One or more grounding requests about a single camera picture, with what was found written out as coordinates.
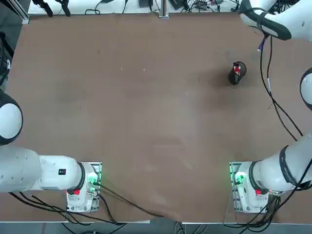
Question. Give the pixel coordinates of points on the purple marker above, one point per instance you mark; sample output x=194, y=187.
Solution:
x=262, y=44

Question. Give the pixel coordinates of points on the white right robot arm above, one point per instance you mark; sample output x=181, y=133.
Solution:
x=299, y=22

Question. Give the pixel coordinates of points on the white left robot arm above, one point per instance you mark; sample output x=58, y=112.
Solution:
x=53, y=175

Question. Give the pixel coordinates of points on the red marker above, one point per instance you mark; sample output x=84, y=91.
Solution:
x=237, y=70

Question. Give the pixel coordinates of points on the black mesh pen holder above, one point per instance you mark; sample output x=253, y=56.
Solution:
x=235, y=79

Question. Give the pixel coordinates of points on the dark grey power adapter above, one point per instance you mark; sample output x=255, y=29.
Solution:
x=145, y=3

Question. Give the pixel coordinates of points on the black flat device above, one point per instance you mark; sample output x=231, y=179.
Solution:
x=178, y=4

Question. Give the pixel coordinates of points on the small black hub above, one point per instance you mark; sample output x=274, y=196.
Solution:
x=201, y=3

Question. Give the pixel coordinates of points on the aluminium frame profile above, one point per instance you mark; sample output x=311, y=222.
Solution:
x=20, y=12

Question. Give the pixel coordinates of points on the aluminium camera post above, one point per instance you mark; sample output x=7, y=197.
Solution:
x=163, y=8

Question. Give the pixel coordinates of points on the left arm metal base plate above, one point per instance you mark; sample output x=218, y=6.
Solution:
x=98, y=168

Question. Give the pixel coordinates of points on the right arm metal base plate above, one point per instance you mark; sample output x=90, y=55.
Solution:
x=232, y=202

